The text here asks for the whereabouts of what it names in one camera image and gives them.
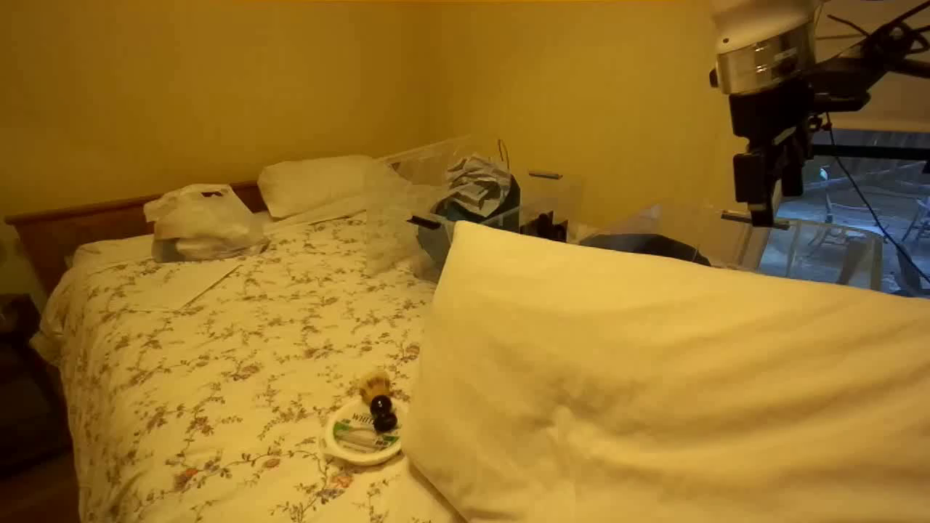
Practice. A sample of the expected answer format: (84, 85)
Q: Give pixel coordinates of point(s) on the clear plastic box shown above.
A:
(681, 230)

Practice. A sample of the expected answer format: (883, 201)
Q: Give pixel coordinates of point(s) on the small dark bottle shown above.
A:
(381, 415)

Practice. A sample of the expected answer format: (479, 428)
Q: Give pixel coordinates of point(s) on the white plastic bag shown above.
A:
(200, 223)

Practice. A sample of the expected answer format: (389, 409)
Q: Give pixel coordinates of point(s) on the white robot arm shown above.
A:
(766, 46)

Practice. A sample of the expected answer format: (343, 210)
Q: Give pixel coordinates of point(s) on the floral bedspread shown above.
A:
(198, 392)

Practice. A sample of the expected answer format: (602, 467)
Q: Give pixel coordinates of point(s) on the clear plastic storage bin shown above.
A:
(414, 220)

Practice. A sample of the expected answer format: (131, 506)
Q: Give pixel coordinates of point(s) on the large white front pillow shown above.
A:
(574, 386)

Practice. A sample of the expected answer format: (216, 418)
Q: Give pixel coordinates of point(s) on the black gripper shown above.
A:
(774, 127)

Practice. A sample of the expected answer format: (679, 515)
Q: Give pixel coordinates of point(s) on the wooden headboard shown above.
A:
(49, 239)

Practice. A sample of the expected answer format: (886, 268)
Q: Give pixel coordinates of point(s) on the small white far pillow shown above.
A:
(323, 184)

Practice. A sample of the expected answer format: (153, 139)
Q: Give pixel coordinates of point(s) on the crumpled grey plastic bag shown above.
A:
(479, 188)

